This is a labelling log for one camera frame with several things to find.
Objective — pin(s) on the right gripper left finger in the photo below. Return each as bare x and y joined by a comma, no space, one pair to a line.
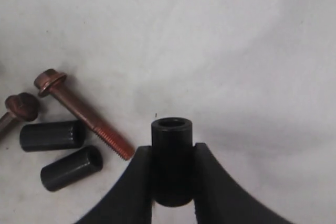
126,195

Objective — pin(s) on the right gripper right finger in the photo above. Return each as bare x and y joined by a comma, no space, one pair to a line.
225,190

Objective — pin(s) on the black cylindrical sleeve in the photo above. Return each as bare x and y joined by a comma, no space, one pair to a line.
172,155
71,168
52,135

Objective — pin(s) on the copper flange bolt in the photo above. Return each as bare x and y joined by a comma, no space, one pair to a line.
78,111
18,110

